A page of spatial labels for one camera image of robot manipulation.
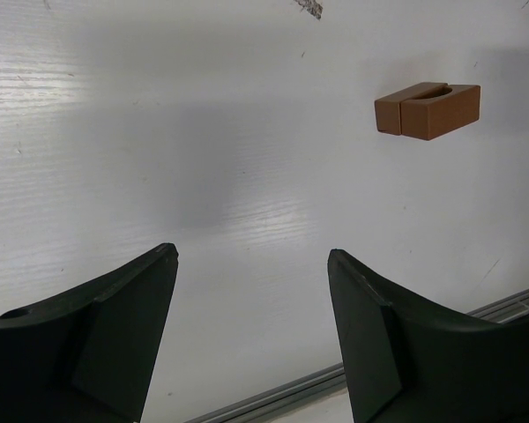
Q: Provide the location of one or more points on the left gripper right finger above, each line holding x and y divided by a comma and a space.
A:
450, 367

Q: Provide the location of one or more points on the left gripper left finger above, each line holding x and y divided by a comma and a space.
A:
88, 354

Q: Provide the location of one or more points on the brown wood block long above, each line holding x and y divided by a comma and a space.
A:
435, 114

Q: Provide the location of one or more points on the brown wood block notched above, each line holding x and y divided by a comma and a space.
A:
388, 108

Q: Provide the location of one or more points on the aluminium side rail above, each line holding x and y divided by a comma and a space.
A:
377, 358

